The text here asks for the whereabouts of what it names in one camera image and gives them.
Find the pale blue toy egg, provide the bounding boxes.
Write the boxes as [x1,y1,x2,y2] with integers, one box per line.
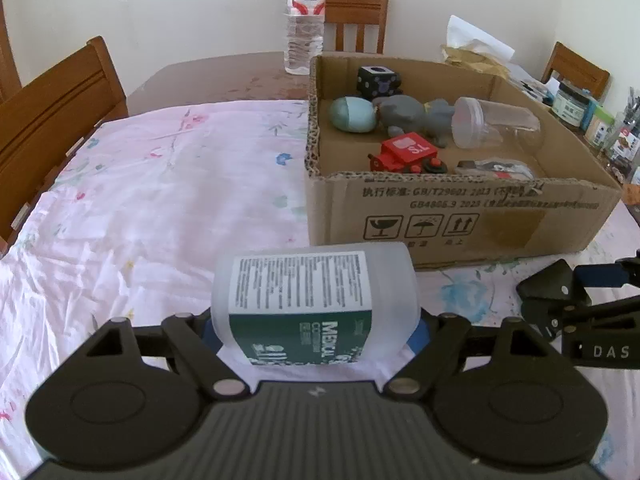
[328,96,377,134]

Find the crumpled gold paper bag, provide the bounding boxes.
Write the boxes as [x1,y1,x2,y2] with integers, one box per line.
[440,45,512,78]

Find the cardboard box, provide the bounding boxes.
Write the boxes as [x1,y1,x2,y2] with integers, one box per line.
[303,53,623,272]

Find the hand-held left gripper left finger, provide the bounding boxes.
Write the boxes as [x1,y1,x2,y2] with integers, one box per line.
[87,309,246,401]

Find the wide wooden chair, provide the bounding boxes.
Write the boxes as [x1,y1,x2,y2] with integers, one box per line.
[0,35,130,256]

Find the white bottle green label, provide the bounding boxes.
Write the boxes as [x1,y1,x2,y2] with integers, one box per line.
[210,241,421,367]

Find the slatted wooden chair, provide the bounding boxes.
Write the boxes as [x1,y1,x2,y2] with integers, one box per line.
[541,41,611,101]
[324,0,390,54]

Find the pink floral tablecloth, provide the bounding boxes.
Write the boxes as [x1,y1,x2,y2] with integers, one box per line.
[0,99,640,480]

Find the grey elephant toy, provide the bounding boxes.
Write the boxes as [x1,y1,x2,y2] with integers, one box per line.
[371,94,457,150]

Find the black cube toy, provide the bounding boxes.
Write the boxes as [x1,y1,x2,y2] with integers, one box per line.
[356,65,403,98]

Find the red toy train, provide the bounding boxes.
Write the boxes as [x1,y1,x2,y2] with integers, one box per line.
[367,132,448,175]

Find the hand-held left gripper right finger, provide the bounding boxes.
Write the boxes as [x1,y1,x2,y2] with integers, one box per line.
[382,310,558,401]

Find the green white packet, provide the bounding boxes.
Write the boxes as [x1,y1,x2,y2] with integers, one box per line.
[582,105,616,147]

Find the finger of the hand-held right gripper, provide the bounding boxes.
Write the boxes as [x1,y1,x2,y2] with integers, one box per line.
[516,259,640,343]
[574,249,640,288]

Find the clear plastic bottle white cap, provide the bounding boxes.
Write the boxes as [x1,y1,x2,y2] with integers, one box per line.
[451,96,542,150]

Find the clear water bottle red label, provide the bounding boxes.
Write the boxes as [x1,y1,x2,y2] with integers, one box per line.
[283,0,327,76]

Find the clear bag with dark item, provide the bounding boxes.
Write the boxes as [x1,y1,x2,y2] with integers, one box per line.
[455,159,536,181]

